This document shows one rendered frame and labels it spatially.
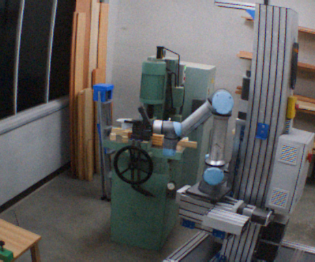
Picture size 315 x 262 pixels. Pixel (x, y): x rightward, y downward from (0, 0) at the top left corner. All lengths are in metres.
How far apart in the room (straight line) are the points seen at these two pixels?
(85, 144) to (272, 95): 2.58
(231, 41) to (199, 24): 0.47
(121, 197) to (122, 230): 0.31
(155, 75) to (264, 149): 0.99
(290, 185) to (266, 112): 0.47
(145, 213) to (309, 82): 2.97
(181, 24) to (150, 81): 2.45
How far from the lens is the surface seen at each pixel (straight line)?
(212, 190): 2.42
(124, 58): 5.49
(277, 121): 2.36
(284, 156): 2.33
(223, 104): 2.12
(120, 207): 3.15
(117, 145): 2.97
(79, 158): 4.42
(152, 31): 5.34
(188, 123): 2.31
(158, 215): 3.08
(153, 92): 2.89
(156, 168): 2.93
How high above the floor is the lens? 1.80
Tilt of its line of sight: 16 degrees down
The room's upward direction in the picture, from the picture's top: 5 degrees clockwise
